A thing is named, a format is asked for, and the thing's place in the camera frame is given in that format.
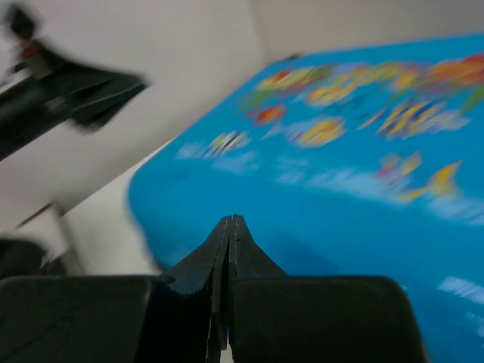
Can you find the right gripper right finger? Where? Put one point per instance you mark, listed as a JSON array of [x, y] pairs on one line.
[[275, 317]]

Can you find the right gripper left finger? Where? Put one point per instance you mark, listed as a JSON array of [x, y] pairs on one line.
[[171, 317]]

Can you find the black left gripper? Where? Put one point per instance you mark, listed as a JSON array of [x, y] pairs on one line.
[[87, 94]]

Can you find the blue child suitcase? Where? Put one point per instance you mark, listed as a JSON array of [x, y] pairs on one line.
[[365, 161]]

